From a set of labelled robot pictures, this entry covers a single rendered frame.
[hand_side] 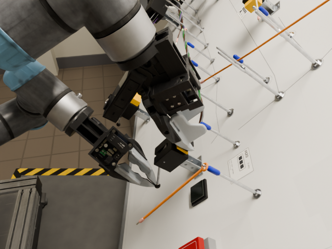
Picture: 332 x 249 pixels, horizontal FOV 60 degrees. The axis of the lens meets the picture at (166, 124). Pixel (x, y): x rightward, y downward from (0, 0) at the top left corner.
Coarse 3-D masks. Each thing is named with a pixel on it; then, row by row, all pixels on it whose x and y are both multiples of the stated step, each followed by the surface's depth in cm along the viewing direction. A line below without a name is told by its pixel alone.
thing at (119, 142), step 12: (84, 120) 54; (72, 132) 56; (84, 132) 55; (96, 132) 56; (108, 132) 54; (120, 132) 55; (96, 144) 54; (108, 144) 56; (120, 144) 55; (132, 144) 57; (96, 156) 55; (108, 156) 56; (120, 156) 55; (108, 168) 54
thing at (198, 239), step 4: (192, 240) 44; (196, 240) 43; (200, 240) 43; (188, 244) 44; (192, 244) 44; (196, 244) 43; (200, 244) 43; (180, 248) 45; (184, 248) 45; (188, 248) 44; (192, 248) 43; (196, 248) 42; (200, 248) 42; (204, 248) 43
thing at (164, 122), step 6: (156, 114) 43; (156, 120) 43; (162, 120) 43; (168, 120) 45; (162, 126) 44; (168, 126) 44; (162, 132) 45; (168, 132) 45; (174, 132) 46; (168, 138) 46; (174, 138) 47; (180, 138) 47
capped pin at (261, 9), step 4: (260, 8) 49; (264, 12) 50; (268, 12) 50; (268, 16) 50; (272, 20) 51; (276, 24) 51; (280, 24) 51; (280, 28) 52; (284, 28) 52; (288, 32) 52; (292, 32) 53; (292, 36) 52
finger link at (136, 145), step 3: (126, 135) 61; (129, 138) 61; (132, 141) 61; (135, 141) 61; (135, 144) 61; (138, 144) 61; (132, 147) 61; (135, 147) 61; (138, 147) 62; (138, 150) 61; (141, 150) 62; (141, 153) 62; (144, 156) 62
